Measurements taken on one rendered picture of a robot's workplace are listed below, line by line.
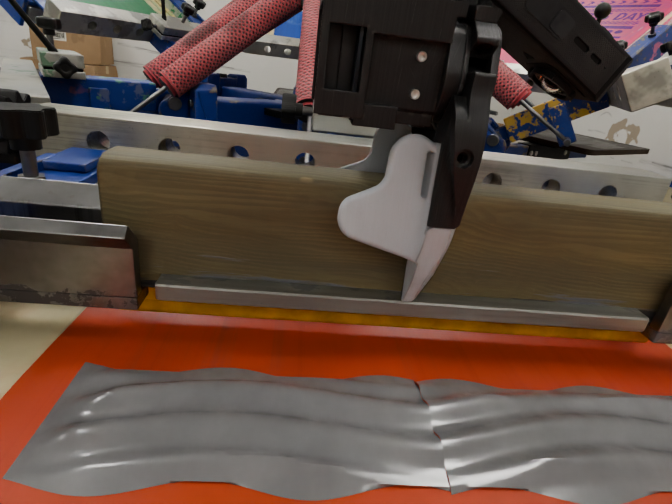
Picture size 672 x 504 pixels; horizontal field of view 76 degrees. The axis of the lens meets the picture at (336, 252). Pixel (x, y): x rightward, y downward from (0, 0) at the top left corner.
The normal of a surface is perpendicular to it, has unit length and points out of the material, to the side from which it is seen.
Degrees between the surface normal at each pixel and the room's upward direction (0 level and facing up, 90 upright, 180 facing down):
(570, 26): 90
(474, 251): 90
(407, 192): 82
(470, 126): 74
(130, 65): 90
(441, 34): 90
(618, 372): 0
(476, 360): 0
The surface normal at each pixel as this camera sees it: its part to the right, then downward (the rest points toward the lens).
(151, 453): 0.05, -0.96
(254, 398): 0.11, -0.54
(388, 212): 0.08, 0.28
